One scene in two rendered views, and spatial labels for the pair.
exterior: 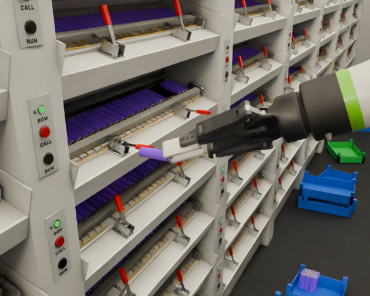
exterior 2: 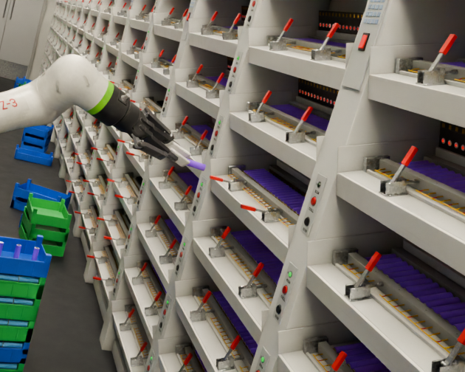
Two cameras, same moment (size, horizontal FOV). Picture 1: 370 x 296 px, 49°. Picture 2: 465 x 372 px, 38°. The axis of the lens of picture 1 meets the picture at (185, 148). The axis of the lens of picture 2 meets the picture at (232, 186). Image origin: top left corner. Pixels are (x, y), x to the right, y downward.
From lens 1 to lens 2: 2.29 m
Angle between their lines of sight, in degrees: 122
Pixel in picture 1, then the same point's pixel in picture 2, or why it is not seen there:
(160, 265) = (212, 344)
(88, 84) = (236, 127)
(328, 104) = not seen: hidden behind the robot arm
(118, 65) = (245, 124)
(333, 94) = not seen: hidden behind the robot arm
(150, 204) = (232, 271)
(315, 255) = not seen: outside the picture
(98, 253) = (207, 244)
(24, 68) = (224, 101)
